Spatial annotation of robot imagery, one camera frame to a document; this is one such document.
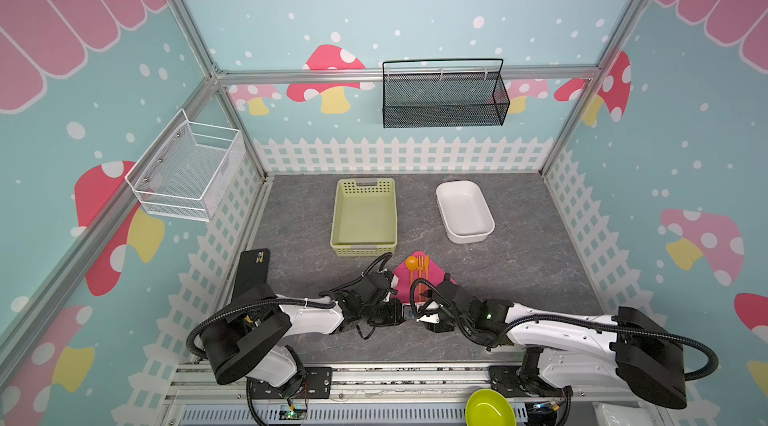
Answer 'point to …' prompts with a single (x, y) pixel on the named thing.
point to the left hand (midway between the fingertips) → (408, 322)
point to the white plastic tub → (468, 217)
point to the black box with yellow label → (251, 276)
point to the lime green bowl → (488, 407)
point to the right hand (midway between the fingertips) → (422, 300)
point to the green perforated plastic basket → (364, 218)
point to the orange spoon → (411, 263)
